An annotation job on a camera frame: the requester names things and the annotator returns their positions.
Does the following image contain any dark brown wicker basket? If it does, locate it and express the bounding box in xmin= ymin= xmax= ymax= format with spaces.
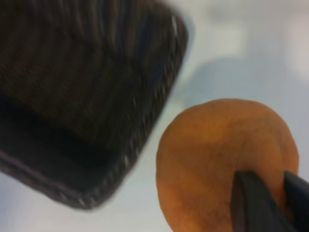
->
xmin=0 ymin=0 xmax=189 ymax=210

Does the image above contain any orange fruit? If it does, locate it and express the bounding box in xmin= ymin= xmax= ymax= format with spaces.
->
xmin=155 ymin=98 xmax=300 ymax=232

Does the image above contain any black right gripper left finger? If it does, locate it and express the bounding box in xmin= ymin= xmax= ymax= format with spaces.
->
xmin=230 ymin=170 xmax=295 ymax=232

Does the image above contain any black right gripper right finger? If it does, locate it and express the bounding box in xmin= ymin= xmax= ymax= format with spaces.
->
xmin=282 ymin=170 xmax=309 ymax=232

